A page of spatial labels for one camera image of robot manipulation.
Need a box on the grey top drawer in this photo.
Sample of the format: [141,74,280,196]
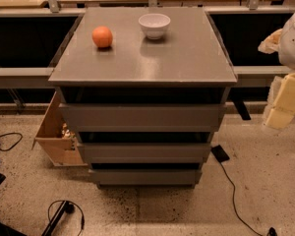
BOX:
[59,103,226,133]

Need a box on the grey drawer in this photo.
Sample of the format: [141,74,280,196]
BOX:
[78,144,210,163]
[88,169,202,186]
[59,103,226,133]

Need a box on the grey drawer cabinet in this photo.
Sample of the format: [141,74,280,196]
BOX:
[48,6,238,190]

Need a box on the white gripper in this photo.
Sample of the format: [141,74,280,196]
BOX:
[258,13,295,130]

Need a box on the white ceramic bowl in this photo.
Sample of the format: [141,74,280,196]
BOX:
[139,13,171,39]

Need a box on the grey bottom drawer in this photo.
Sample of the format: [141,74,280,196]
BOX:
[88,169,202,186]

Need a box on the black power adapter cable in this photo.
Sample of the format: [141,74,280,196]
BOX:
[210,145,279,236]

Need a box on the grey middle drawer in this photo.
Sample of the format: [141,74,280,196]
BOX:
[78,144,210,163]

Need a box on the cardboard box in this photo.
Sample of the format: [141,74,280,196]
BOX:
[35,93,86,166]

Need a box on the grey metal rail frame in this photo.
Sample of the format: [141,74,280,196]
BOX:
[0,0,295,90]

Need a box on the orange fruit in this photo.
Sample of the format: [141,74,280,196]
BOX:
[91,26,113,48]

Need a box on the black cable left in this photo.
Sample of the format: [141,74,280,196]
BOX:
[0,118,24,152]

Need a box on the black tripod leg with cable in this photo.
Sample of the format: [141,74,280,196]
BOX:
[41,200,86,236]

